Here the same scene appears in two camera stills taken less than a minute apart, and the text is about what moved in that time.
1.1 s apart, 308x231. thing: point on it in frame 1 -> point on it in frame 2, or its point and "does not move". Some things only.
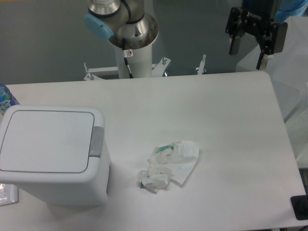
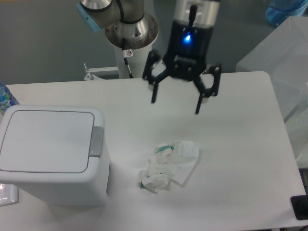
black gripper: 258,15 -> 186,58
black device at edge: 300,204 does not move
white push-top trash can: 57,155 does not move
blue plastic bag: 287,8 does not move
